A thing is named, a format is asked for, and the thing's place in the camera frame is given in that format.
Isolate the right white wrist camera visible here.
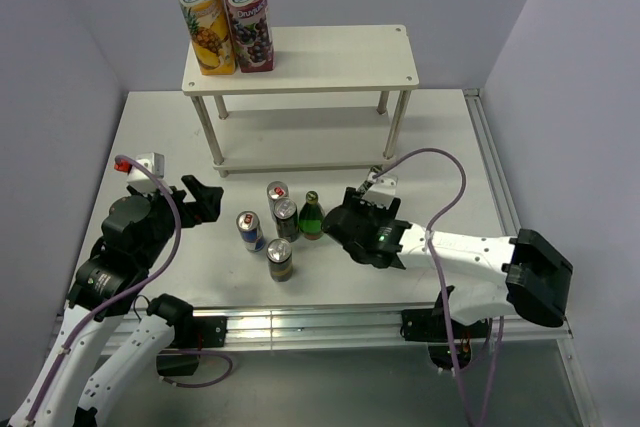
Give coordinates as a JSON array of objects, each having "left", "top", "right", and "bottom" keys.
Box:
[{"left": 361, "top": 174, "right": 398, "bottom": 209}]

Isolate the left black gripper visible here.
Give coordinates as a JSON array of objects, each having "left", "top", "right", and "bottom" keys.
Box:
[{"left": 136, "top": 173, "right": 223, "bottom": 267}]

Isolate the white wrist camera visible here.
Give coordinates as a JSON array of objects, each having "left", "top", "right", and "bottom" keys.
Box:
[
  {"left": 114, "top": 152, "right": 167, "bottom": 194},
  {"left": 361, "top": 174, "right": 398, "bottom": 209}
]

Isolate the black energy can middle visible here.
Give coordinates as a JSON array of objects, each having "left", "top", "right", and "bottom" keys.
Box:
[{"left": 273, "top": 198, "right": 299, "bottom": 243}]

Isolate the aluminium front rail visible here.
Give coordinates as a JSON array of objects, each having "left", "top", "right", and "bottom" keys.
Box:
[{"left": 54, "top": 302, "right": 574, "bottom": 353}]

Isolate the black energy can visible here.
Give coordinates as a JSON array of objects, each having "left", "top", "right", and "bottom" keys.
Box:
[
  {"left": 266, "top": 238, "right": 293, "bottom": 282},
  {"left": 273, "top": 198, "right": 299, "bottom": 243}
]

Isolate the pineapple juice carton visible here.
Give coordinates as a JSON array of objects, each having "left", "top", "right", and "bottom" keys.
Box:
[{"left": 178, "top": 0, "right": 236, "bottom": 75}]

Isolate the red bull can rear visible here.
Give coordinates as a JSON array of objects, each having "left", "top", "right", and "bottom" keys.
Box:
[{"left": 266, "top": 181, "right": 289, "bottom": 218}]

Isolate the green bottle with label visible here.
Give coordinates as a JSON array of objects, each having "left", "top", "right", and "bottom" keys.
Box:
[{"left": 357, "top": 165, "right": 383, "bottom": 196}]

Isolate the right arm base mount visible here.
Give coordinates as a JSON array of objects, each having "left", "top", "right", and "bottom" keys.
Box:
[{"left": 400, "top": 309, "right": 493, "bottom": 370}]

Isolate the plain green glass bottle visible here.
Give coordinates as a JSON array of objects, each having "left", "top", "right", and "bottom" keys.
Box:
[{"left": 299, "top": 191, "right": 325, "bottom": 240}]

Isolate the black energy can front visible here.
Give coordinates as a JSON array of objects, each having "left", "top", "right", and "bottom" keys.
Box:
[{"left": 266, "top": 238, "right": 293, "bottom": 282}]

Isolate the white two-tier shelf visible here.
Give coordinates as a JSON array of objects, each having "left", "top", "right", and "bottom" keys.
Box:
[{"left": 182, "top": 25, "right": 419, "bottom": 176}]

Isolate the blue red bull can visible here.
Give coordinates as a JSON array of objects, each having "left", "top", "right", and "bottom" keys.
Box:
[{"left": 236, "top": 211, "right": 265, "bottom": 252}]

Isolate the grape juice carton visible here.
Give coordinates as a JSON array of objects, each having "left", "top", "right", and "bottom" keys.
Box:
[{"left": 225, "top": 0, "right": 274, "bottom": 73}]

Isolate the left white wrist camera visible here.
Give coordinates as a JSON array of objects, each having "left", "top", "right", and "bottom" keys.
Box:
[{"left": 114, "top": 152, "right": 167, "bottom": 194}]

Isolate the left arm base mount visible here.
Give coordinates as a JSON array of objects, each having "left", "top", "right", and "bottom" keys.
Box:
[{"left": 156, "top": 316, "right": 227, "bottom": 377}]

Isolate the aluminium right rail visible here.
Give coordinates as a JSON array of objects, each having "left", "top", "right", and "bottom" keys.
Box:
[{"left": 463, "top": 89, "right": 521, "bottom": 236}]

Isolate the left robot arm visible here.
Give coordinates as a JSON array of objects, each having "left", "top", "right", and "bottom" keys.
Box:
[{"left": 3, "top": 175, "right": 223, "bottom": 426}]

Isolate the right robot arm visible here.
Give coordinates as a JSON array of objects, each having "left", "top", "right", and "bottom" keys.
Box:
[{"left": 322, "top": 187, "right": 573, "bottom": 337}]

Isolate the aluminium rail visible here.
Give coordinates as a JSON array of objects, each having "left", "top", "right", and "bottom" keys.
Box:
[
  {"left": 463, "top": 89, "right": 521, "bottom": 236},
  {"left": 54, "top": 302, "right": 574, "bottom": 353}
]

